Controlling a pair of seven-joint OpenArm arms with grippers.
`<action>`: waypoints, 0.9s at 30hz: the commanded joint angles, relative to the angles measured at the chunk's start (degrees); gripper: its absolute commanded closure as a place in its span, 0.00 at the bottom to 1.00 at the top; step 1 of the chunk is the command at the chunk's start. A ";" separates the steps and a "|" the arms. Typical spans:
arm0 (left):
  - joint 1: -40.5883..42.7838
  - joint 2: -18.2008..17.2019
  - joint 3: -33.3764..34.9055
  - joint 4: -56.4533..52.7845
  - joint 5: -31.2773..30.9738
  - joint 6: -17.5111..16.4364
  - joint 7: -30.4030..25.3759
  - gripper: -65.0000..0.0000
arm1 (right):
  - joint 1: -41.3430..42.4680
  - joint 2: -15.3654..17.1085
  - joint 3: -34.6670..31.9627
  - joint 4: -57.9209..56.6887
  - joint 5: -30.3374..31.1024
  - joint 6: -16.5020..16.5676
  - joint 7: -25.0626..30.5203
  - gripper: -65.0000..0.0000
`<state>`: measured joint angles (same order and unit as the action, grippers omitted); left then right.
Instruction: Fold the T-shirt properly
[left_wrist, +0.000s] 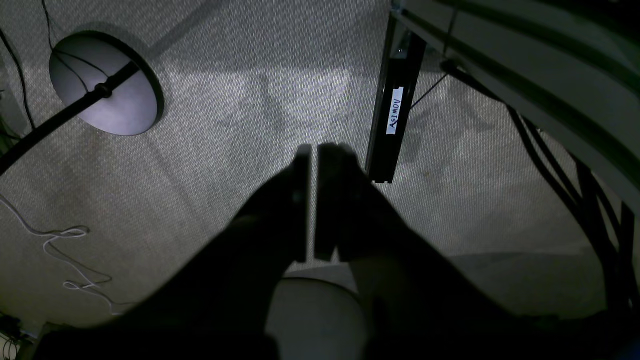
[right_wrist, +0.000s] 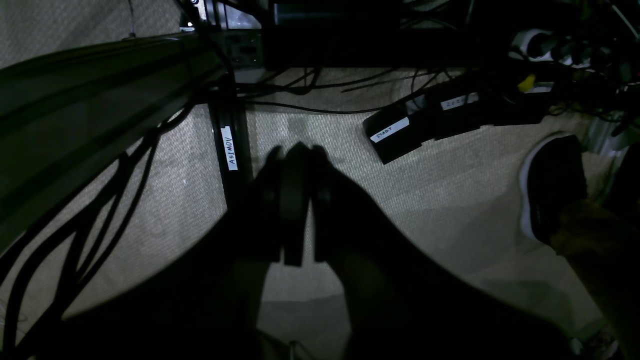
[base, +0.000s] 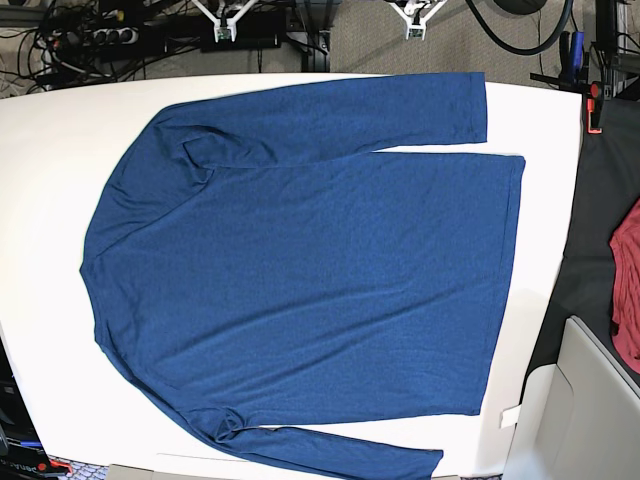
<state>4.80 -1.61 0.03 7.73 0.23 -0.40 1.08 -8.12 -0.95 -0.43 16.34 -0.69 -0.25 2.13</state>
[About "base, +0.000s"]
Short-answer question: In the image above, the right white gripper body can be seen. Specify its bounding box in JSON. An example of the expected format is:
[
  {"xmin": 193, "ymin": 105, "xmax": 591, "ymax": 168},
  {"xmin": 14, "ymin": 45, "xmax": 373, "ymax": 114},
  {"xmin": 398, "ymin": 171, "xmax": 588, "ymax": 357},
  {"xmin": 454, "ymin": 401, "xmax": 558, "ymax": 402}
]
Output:
[{"xmin": 192, "ymin": 0, "xmax": 256, "ymax": 42}]

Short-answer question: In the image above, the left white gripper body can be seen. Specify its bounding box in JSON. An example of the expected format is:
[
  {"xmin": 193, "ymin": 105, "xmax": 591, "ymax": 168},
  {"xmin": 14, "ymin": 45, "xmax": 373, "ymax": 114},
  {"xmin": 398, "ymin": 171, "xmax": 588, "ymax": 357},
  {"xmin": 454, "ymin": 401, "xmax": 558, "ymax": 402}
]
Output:
[{"xmin": 387, "ymin": 0, "xmax": 446, "ymax": 39}]

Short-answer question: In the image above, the blue long-sleeve T-shirt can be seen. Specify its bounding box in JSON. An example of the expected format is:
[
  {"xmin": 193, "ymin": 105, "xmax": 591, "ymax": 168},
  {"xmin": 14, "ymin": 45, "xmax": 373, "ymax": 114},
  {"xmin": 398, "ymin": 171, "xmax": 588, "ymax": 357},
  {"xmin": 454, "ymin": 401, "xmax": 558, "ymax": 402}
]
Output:
[{"xmin": 80, "ymin": 73, "xmax": 525, "ymax": 479}]

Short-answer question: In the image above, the orange clamp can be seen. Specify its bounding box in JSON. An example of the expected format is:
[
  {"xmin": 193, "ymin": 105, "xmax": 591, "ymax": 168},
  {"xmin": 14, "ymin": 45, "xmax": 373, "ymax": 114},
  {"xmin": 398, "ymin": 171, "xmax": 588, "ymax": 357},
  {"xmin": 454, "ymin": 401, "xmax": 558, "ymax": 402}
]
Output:
[{"xmin": 586, "ymin": 82, "xmax": 604, "ymax": 135}]

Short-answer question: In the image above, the red cloth pile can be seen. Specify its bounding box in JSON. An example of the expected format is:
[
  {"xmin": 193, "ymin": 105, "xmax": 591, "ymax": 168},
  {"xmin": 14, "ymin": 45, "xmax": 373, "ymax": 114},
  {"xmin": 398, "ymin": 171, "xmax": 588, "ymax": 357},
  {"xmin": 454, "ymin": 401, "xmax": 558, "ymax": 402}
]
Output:
[{"xmin": 609, "ymin": 201, "xmax": 640, "ymax": 373}]

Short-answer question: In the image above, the beige plastic bin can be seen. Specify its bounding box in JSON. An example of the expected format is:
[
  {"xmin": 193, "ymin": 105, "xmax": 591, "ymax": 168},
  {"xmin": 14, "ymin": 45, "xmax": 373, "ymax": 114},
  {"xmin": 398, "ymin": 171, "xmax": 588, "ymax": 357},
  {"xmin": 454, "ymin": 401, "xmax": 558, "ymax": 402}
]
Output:
[{"xmin": 503, "ymin": 316, "xmax": 639, "ymax": 480}]

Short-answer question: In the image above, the thick black hose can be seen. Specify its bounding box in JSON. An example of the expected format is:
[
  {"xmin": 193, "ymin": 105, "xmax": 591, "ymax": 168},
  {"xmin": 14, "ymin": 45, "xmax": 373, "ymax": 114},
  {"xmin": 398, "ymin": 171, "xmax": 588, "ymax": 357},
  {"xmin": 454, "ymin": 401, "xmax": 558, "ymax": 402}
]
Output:
[{"xmin": 465, "ymin": 0, "xmax": 575, "ymax": 57}]

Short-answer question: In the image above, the blue handled tool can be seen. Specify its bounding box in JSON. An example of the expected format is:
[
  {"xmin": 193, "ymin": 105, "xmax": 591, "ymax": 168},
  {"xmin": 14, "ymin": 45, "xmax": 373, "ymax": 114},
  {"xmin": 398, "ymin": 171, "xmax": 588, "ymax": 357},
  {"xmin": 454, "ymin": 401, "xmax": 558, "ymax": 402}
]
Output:
[{"xmin": 570, "ymin": 31, "xmax": 584, "ymax": 83}]

